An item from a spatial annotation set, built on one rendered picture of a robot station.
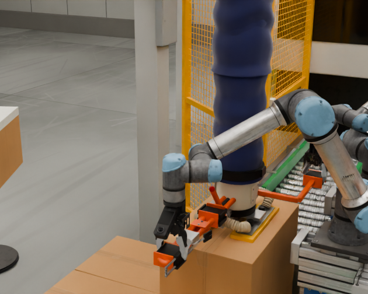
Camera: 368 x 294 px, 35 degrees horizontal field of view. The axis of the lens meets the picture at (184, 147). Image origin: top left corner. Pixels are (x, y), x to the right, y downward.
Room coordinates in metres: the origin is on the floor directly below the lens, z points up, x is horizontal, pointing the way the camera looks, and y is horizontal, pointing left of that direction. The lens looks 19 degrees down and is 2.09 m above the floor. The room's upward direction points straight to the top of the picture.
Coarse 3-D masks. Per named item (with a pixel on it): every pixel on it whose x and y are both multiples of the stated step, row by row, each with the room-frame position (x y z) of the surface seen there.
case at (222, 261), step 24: (192, 216) 2.33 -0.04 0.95; (288, 216) 2.34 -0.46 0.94; (168, 240) 2.11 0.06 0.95; (216, 240) 2.12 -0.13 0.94; (240, 240) 2.12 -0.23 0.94; (264, 240) 2.12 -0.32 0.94; (288, 240) 2.35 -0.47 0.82; (192, 264) 2.05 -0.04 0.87; (216, 264) 2.01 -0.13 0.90; (240, 264) 1.96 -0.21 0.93; (264, 264) 2.07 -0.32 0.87; (288, 264) 2.38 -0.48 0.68; (168, 288) 2.10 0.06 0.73; (192, 288) 2.05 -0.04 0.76; (216, 288) 2.01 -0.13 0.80; (240, 288) 1.96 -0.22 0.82; (264, 288) 2.08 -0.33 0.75
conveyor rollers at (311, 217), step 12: (300, 168) 3.95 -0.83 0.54; (312, 168) 3.99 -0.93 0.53; (288, 180) 3.71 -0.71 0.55; (300, 180) 3.75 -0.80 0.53; (288, 192) 3.52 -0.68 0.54; (312, 192) 3.54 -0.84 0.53; (324, 192) 3.51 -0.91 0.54; (300, 204) 3.32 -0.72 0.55; (312, 204) 3.36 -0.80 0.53; (300, 216) 3.20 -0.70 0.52; (312, 216) 3.17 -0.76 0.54; (324, 216) 3.15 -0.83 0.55; (300, 228) 3.02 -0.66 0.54; (312, 228) 3.00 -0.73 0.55
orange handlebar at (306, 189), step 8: (312, 184) 2.38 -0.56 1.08; (264, 192) 2.29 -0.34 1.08; (272, 192) 2.28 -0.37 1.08; (304, 192) 2.29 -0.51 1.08; (232, 200) 2.21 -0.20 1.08; (288, 200) 2.24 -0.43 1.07; (296, 200) 2.23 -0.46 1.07; (192, 224) 1.98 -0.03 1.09; (200, 224) 1.98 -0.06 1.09; (208, 224) 1.98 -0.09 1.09; (200, 232) 1.93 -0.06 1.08; (160, 264) 1.73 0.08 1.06
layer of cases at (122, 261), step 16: (112, 240) 2.86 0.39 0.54; (128, 240) 2.86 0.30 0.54; (96, 256) 2.69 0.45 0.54; (112, 256) 2.69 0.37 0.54; (128, 256) 2.69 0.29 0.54; (144, 256) 2.69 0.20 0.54; (80, 272) 2.53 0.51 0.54; (96, 272) 2.53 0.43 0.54; (112, 272) 2.53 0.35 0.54; (128, 272) 2.53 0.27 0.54; (144, 272) 2.53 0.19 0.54; (64, 288) 2.39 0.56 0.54; (80, 288) 2.39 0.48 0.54; (96, 288) 2.39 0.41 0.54; (112, 288) 2.39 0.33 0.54; (128, 288) 2.39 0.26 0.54; (144, 288) 2.39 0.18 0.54; (288, 288) 2.41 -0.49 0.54
